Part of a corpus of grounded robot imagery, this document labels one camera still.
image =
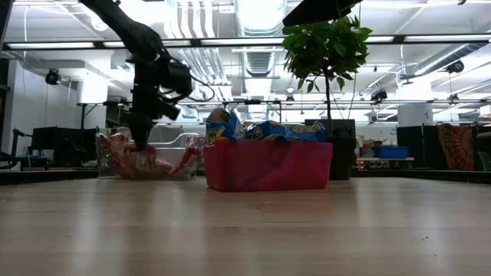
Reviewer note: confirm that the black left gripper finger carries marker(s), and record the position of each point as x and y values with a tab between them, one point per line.
141	132

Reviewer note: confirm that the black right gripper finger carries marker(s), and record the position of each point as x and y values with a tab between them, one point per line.
318	11

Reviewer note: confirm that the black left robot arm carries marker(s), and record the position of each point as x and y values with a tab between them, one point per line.
126	27

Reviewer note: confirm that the clear plastic bin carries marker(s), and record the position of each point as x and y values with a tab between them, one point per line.
169	147

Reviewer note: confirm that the green potted plant black pot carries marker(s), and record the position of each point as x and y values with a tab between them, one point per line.
326	50

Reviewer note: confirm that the black cabinet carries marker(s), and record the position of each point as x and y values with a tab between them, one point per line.
63	143
416	145

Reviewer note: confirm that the black ceiling spotlight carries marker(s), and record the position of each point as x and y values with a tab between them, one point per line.
455	67
52	76
379	95

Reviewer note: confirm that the red plastic bin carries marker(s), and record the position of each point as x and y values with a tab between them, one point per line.
268	165

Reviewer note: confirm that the white column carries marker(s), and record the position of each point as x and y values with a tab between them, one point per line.
415	114

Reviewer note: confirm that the blue storage bin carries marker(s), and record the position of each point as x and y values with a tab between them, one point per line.
391	152

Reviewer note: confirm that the orange patterned tapestry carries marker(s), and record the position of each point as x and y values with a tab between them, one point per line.
456	145

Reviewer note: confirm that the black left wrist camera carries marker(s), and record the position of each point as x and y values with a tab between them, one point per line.
178	80

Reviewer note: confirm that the silver ceiling duct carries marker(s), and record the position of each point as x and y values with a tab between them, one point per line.
261	61

